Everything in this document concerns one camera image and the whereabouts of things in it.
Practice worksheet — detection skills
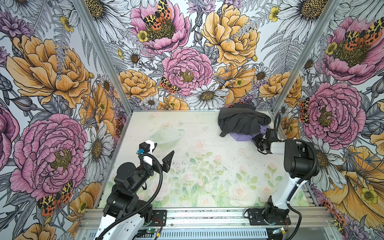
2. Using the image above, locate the purple cloth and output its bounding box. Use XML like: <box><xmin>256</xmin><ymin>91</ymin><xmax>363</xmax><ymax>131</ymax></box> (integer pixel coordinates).
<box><xmin>230</xmin><ymin>126</ymin><xmax>270</xmax><ymax>142</ymax></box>

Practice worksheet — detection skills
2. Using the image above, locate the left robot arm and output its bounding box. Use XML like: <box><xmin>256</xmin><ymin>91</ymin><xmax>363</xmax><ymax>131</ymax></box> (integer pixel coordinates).
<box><xmin>96</xmin><ymin>151</ymin><xmax>175</xmax><ymax>240</ymax></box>

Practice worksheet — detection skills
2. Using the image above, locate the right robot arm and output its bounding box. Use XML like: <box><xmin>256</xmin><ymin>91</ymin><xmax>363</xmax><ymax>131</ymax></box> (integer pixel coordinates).
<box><xmin>252</xmin><ymin>129</ymin><xmax>319</xmax><ymax>225</ymax></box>

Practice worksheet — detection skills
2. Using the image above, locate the dark grey cloth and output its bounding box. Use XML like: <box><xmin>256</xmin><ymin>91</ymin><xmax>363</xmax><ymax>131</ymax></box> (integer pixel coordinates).
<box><xmin>218</xmin><ymin>104</ymin><xmax>272</xmax><ymax>137</ymax></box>

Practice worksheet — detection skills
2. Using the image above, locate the left green circuit board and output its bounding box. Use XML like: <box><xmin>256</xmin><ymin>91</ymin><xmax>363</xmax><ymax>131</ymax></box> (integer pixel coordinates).
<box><xmin>141</xmin><ymin>228</ymin><xmax>162</xmax><ymax>235</ymax></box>

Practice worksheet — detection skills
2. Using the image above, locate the green circuit board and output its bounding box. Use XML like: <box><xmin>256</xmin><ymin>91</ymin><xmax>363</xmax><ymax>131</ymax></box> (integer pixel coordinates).
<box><xmin>141</xmin><ymin>228</ymin><xmax>162</xmax><ymax>235</ymax></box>
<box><xmin>272</xmin><ymin>227</ymin><xmax>286</xmax><ymax>235</ymax></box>

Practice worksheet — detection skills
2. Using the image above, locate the right green circuit board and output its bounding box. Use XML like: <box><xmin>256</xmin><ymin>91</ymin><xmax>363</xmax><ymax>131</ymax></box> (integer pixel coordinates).
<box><xmin>272</xmin><ymin>227</ymin><xmax>286</xmax><ymax>235</ymax></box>

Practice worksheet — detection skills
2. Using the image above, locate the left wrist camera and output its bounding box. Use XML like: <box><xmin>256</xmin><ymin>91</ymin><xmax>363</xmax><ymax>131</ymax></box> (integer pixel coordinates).
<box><xmin>137</xmin><ymin>140</ymin><xmax>157</xmax><ymax>155</ymax></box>

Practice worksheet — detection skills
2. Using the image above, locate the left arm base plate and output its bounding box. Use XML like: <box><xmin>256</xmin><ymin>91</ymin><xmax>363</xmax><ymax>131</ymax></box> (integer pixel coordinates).
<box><xmin>144</xmin><ymin>209</ymin><xmax>168</xmax><ymax>227</ymax></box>

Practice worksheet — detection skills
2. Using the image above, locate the aluminium front rail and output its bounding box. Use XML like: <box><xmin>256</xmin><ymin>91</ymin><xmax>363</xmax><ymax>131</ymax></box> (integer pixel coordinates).
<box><xmin>78</xmin><ymin>206</ymin><xmax>334</xmax><ymax>230</ymax></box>

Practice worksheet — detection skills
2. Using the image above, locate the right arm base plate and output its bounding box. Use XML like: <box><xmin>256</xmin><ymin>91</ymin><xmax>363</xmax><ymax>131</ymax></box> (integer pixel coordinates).
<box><xmin>244</xmin><ymin>208</ymin><xmax>291</xmax><ymax>226</ymax></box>

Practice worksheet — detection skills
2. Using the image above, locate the right aluminium frame post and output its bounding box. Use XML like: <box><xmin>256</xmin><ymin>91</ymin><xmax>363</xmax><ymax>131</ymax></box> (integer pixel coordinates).
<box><xmin>272</xmin><ymin>0</ymin><xmax>341</xmax><ymax>114</ymax></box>

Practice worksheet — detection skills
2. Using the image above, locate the aluminium frame post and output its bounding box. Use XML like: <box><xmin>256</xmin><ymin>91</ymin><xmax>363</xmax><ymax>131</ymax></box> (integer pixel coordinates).
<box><xmin>272</xmin><ymin>0</ymin><xmax>341</xmax><ymax>114</ymax></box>
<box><xmin>74</xmin><ymin>1</ymin><xmax>133</xmax><ymax>117</ymax></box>

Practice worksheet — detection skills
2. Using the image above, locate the left aluminium frame post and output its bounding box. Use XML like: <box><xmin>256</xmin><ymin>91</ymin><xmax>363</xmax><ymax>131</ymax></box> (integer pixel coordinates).
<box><xmin>74</xmin><ymin>1</ymin><xmax>133</xmax><ymax>117</ymax></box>

